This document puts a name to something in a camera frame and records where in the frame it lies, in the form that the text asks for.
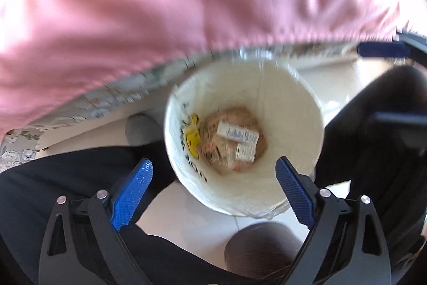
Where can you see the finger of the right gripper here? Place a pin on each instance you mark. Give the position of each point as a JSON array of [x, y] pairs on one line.
[[379, 49], [406, 129]]

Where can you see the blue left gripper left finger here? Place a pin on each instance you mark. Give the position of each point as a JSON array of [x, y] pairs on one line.
[[127, 199]]

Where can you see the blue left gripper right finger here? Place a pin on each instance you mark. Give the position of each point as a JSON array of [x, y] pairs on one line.
[[300, 191]]

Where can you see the white trash bin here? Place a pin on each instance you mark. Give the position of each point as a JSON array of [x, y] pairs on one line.
[[267, 96]]

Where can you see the black trouser leg right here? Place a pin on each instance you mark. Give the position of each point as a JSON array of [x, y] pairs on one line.
[[393, 176]]

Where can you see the black trouser leg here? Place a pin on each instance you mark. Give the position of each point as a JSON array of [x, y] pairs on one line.
[[29, 191], [393, 176]]

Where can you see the grey slipper left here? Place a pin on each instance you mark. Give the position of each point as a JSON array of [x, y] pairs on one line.
[[140, 129]]

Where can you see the brown slipper right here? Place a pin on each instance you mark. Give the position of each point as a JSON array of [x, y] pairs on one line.
[[262, 251]]

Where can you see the small white box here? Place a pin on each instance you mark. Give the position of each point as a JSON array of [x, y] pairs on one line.
[[245, 152]]

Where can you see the yellow wrapper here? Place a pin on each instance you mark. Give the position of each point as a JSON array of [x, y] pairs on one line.
[[192, 136]]

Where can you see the white medicine box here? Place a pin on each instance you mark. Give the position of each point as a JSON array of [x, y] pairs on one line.
[[237, 134]]

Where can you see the black trouser leg left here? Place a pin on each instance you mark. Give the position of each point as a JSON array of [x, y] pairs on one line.
[[29, 191]]

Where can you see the floral bed skirt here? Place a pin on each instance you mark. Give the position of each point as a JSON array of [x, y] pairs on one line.
[[151, 87]]

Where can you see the pink bed sheet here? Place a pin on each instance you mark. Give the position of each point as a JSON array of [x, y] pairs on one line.
[[53, 51]]

